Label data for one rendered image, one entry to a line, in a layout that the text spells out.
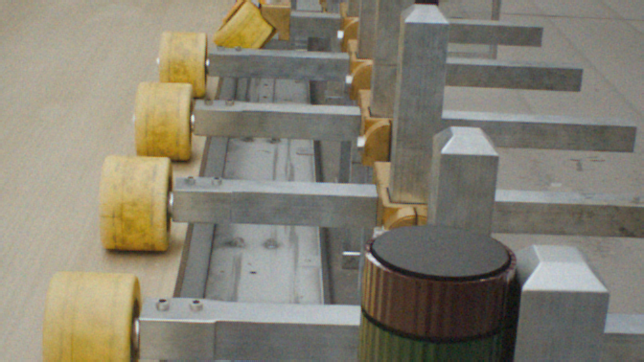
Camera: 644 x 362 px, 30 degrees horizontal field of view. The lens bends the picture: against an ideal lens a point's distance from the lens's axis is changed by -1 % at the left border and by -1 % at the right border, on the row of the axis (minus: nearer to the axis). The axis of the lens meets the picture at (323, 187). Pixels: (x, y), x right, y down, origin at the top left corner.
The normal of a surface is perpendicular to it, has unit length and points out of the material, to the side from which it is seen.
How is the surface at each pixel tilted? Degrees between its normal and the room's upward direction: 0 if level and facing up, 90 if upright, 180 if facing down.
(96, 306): 39
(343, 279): 0
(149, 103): 51
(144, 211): 81
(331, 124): 90
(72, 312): 45
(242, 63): 90
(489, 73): 90
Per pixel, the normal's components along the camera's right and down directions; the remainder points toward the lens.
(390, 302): -0.69, 0.21
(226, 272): 0.05, -0.94
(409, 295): -0.45, 0.27
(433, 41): 0.03, 0.33
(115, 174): 0.06, -0.57
